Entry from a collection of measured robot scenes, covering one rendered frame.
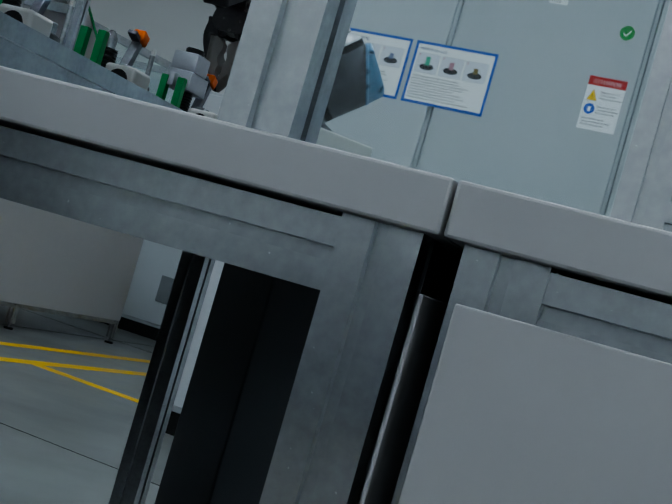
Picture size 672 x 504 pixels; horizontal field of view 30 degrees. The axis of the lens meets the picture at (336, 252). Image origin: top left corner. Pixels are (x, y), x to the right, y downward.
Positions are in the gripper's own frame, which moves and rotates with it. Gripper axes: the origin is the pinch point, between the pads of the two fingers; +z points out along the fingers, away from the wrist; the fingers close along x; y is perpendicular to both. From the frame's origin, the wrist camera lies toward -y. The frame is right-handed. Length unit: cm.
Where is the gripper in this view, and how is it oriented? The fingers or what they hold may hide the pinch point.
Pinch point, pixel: (215, 83)
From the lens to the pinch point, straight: 207.8
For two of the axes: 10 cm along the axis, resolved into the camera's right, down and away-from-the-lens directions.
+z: -2.8, 9.6, -0.3
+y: 3.0, 1.2, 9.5
